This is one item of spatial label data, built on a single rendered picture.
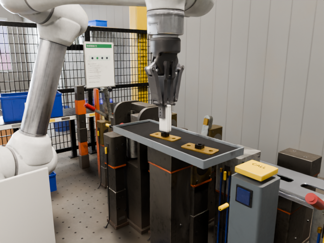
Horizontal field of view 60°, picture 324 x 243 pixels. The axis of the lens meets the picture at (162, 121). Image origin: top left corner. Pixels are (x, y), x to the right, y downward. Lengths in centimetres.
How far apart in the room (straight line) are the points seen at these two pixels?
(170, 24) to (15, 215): 72
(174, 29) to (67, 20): 56
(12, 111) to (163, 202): 110
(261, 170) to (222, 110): 270
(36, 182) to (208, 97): 262
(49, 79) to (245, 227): 87
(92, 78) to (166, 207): 135
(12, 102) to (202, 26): 233
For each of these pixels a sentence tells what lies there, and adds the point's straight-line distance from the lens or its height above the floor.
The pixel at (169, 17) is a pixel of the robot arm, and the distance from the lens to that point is 68.
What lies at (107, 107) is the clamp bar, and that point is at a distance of 141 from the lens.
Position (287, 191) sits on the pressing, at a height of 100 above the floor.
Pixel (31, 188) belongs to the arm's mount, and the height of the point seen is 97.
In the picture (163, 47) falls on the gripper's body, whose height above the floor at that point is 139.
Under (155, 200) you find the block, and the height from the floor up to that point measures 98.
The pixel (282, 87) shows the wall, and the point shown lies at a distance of 292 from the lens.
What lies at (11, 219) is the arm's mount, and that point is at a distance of 101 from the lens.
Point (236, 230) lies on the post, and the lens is 63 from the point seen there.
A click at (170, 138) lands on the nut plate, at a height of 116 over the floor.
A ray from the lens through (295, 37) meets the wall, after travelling 288.
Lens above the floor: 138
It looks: 14 degrees down
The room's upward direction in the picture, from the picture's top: straight up
